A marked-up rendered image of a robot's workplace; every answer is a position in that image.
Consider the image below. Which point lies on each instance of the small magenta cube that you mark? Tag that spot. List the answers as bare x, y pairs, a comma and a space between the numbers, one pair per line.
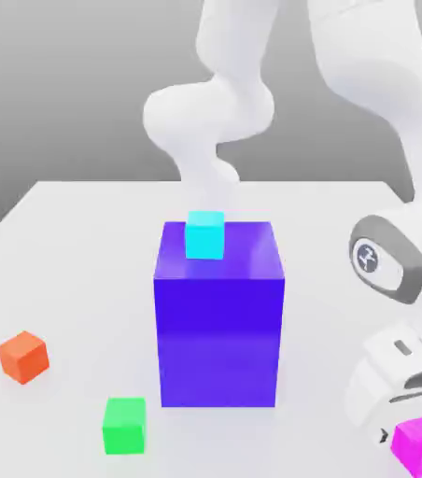
420, 448

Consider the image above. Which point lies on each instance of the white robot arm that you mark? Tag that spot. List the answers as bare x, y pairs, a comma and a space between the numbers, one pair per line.
233, 112

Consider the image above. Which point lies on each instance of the small orange cube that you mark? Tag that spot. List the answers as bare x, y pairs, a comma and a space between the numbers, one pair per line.
22, 358

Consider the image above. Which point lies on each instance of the small green cube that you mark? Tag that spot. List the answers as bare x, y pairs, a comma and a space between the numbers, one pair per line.
124, 427

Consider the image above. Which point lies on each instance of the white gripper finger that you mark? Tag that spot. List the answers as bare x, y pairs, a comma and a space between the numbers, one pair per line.
383, 435

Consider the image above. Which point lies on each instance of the large blue box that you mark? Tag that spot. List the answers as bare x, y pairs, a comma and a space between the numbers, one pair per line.
218, 336

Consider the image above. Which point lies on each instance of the small cyan cube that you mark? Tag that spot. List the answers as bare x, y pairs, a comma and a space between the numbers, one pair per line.
204, 239

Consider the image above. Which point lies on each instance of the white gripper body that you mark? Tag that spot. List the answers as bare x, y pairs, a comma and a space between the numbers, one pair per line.
371, 403

